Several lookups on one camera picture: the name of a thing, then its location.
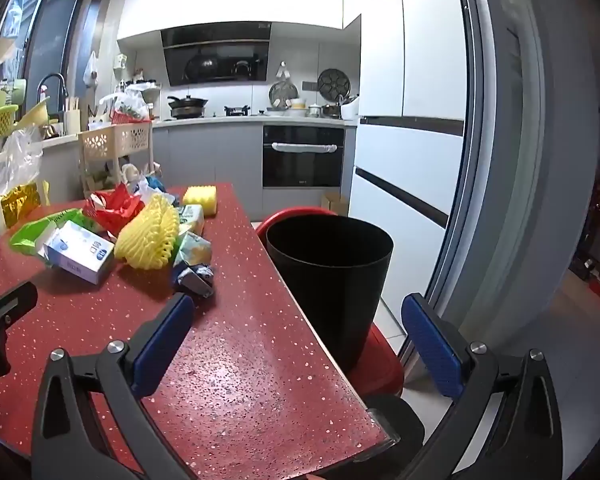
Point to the yellow sponge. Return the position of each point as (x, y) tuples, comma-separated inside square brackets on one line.
[(200, 197)]

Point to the white refrigerator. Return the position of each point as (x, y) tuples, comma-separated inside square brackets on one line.
[(420, 60)]

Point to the red wrapper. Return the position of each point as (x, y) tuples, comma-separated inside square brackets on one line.
[(115, 210)]

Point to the round grey pot lid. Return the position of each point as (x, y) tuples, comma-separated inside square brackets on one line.
[(282, 92)]

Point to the white wall cabinets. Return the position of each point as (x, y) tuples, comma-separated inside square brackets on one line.
[(230, 0)]

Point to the green plastic packet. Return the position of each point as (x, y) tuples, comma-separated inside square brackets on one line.
[(30, 232)]

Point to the beige storage cart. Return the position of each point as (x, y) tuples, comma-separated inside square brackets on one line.
[(115, 140)]

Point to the black built-in oven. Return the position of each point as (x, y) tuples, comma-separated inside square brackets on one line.
[(300, 165)]

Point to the kitchen window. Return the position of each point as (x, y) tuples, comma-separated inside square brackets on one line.
[(50, 35)]

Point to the steel pot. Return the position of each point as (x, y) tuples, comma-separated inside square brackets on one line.
[(331, 111)]

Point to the black wok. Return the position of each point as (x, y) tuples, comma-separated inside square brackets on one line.
[(187, 106)]

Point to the cardboard box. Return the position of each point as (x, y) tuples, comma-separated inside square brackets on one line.
[(335, 204)]

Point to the black trash bin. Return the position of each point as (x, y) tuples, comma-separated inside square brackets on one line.
[(330, 300)]

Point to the white and blue carton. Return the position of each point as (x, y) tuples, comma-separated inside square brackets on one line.
[(77, 252)]

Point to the black gas stove burner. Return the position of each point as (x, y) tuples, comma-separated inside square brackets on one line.
[(236, 110)]

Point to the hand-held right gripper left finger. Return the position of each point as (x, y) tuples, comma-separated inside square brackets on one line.
[(162, 345)]

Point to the red plastic stool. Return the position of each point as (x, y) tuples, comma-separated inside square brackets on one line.
[(380, 365)]

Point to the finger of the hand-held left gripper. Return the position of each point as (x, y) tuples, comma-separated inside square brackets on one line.
[(10, 302)]

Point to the yellow plastic basin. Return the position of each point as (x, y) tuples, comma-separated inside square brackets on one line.
[(35, 112)]

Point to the grey sliding door frame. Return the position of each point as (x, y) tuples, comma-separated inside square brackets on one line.
[(500, 110)]

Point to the red basket with plastic bag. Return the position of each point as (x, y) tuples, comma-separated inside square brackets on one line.
[(127, 110)]

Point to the white rice cooker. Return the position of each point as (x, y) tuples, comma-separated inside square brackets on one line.
[(350, 108)]

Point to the black range hood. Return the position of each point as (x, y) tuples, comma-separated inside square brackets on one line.
[(215, 55)]

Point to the white utensil holder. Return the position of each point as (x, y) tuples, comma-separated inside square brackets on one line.
[(71, 120)]

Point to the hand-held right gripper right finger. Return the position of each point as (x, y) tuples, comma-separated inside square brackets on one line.
[(430, 345)]

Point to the green perforated basket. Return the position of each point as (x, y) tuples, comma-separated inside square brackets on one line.
[(0, 122)]

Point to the black kitchen faucet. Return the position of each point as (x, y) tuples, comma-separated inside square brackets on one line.
[(55, 77)]

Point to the yellow foam fruit net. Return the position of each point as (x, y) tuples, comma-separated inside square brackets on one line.
[(147, 235)]

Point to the round metal steamer rack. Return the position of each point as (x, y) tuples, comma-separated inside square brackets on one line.
[(333, 84)]

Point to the gold foil bag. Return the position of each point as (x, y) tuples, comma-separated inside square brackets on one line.
[(20, 205)]

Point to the white hanging plastic bag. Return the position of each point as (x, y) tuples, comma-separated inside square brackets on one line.
[(91, 70)]

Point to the clear plastic bag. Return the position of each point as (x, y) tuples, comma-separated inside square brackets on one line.
[(17, 160)]

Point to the grey base cabinets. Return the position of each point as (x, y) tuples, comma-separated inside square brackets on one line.
[(210, 160)]

